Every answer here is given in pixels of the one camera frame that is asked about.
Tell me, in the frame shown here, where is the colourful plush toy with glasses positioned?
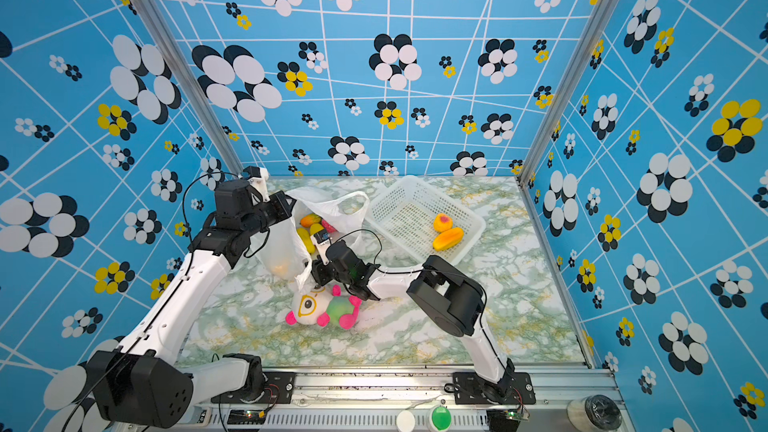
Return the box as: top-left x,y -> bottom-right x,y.
285,285 -> 362,330

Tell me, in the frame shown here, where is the aluminium corner post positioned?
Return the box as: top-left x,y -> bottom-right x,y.
520,0 -> 620,186
132,0 -> 243,173

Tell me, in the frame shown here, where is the left aluminium corner post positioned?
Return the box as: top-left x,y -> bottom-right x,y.
132,0 -> 243,173

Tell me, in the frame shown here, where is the green round button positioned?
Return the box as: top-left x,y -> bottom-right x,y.
427,405 -> 452,432

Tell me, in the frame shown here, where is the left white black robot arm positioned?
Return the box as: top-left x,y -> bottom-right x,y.
83,178 -> 296,429

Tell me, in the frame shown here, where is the right aluminium corner post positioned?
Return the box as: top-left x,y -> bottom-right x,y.
520,0 -> 620,186

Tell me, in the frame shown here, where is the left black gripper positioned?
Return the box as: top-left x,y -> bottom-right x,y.
241,191 -> 296,239

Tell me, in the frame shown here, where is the clear tape roll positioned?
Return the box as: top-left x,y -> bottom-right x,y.
566,395 -> 623,432

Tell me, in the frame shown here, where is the peach fruit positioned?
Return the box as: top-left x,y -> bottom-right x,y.
433,213 -> 453,234

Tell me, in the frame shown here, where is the yellow banana fruit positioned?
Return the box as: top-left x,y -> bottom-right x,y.
296,223 -> 324,255

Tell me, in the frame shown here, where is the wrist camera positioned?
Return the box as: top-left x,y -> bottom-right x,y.
242,166 -> 269,202
312,229 -> 332,250

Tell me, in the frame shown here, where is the white round button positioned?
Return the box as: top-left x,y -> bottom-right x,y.
395,410 -> 416,432

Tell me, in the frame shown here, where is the orange mango fruit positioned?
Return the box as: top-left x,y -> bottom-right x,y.
432,227 -> 465,252

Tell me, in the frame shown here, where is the white plastic mesh basket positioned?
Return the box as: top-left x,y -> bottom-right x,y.
366,176 -> 486,265

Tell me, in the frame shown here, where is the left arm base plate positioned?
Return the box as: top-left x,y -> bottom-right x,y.
211,370 -> 297,405

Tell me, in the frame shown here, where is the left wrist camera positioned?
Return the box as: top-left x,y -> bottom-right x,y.
242,166 -> 269,202

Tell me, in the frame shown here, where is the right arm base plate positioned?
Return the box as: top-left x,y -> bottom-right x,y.
446,372 -> 537,406

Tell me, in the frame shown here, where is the aluminium front rail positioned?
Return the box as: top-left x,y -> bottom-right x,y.
174,363 -> 635,431

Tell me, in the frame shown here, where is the translucent white plastic bag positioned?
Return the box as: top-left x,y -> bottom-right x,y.
254,185 -> 370,290

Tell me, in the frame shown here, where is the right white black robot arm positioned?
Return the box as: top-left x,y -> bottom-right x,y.
312,240 -> 515,400

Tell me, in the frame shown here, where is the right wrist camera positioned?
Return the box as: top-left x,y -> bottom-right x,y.
312,229 -> 332,250

